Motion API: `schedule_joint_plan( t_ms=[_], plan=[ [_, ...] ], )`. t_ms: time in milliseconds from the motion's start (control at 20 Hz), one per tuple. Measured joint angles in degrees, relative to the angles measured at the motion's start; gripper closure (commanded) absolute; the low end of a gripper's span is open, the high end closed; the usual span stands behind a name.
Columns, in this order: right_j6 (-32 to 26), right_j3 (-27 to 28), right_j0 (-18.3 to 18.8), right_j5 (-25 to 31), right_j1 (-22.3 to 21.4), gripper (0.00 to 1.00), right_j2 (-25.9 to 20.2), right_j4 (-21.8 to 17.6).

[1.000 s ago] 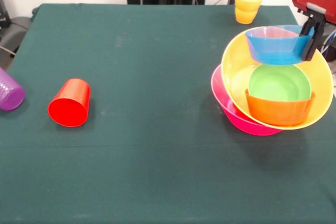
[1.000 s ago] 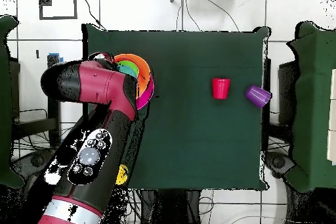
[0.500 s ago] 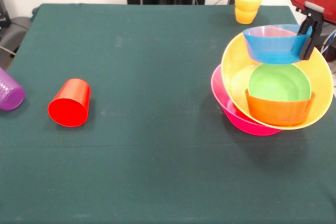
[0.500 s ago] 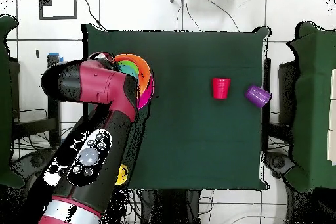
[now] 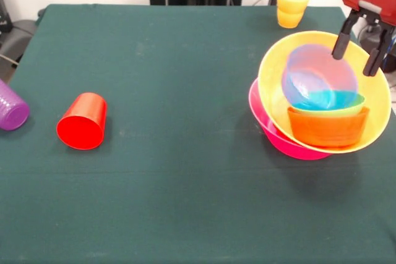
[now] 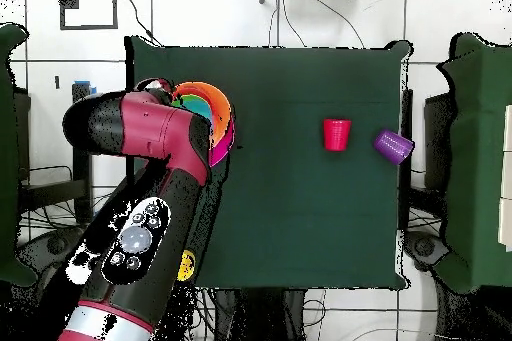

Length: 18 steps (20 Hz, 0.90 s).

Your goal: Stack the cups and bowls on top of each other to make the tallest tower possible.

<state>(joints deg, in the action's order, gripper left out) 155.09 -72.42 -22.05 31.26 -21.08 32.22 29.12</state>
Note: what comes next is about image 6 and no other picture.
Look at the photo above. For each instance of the large orange bowl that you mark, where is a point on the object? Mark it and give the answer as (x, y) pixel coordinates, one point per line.
(220, 105)

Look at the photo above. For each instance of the small blue bowl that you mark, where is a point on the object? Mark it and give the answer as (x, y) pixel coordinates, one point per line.
(200, 107)

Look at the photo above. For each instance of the red cup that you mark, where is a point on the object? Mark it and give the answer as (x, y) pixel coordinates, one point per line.
(336, 135)

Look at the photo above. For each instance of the small green bowl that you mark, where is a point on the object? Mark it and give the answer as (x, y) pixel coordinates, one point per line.
(178, 102)

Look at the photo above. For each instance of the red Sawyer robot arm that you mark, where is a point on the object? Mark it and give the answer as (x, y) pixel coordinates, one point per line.
(160, 129)

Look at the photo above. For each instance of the large pink bowl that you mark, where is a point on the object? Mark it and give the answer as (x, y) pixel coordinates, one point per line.
(222, 149)

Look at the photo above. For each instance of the dark green tablecloth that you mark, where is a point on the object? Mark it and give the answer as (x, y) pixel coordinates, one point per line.
(300, 77)
(480, 157)
(8, 157)

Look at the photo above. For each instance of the yellow cup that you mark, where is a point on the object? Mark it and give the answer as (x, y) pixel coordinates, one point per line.
(186, 269)

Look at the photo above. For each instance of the purple cup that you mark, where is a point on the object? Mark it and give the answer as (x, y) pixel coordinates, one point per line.
(394, 147)

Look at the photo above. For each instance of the black metal stand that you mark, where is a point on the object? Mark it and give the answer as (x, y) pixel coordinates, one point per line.
(82, 181)

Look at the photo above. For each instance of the black box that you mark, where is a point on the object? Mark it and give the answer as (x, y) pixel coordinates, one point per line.
(438, 145)
(23, 137)

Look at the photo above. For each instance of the dark grey chair base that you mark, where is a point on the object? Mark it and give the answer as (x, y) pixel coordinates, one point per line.
(48, 247)
(424, 246)

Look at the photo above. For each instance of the black floor tape square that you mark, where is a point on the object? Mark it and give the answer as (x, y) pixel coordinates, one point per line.
(88, 27)

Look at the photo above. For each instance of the white box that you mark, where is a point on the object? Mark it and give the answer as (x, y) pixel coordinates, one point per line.
(507, 177)

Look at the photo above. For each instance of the black upright post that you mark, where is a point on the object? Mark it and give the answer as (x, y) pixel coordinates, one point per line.
(406, 189)

